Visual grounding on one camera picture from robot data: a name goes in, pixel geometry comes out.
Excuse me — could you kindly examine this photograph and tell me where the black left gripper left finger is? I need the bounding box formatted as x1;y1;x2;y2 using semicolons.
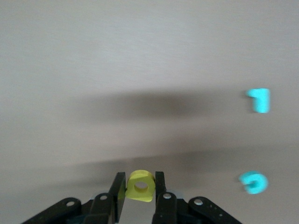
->
21;172;127;224

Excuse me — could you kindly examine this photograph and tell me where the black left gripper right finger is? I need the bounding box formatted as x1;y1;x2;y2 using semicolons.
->
151;171;242;224

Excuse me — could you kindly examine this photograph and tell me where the yellow letter a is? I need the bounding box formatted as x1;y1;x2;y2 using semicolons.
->
125;169;157;203

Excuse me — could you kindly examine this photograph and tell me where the teal letter c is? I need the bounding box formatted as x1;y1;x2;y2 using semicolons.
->
238;170;269;195

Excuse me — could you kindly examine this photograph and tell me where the teal letter r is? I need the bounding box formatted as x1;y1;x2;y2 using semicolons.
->
244;88;271;114

